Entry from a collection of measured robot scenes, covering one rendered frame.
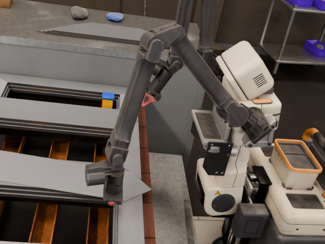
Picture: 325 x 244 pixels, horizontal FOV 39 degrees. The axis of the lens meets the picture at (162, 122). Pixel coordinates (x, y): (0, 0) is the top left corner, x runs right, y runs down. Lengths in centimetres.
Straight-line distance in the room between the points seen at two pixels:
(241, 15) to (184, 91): 319
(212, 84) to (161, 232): 66
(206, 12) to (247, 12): 376
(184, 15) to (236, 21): 378
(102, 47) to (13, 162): 85
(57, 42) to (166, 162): 82
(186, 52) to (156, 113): 116
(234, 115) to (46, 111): 96
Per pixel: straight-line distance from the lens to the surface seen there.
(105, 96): 226
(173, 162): 223
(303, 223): 198
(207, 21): 188
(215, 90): 151
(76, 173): 179
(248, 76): 168
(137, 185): 176
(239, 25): 564
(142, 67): 140
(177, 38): 141
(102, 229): 183
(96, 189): 172
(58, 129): 209
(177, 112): 257
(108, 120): 213
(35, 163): 183
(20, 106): 220
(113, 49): 239
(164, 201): 199
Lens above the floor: 197
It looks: 31 degrees down
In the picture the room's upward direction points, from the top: 11 degrees clockwise
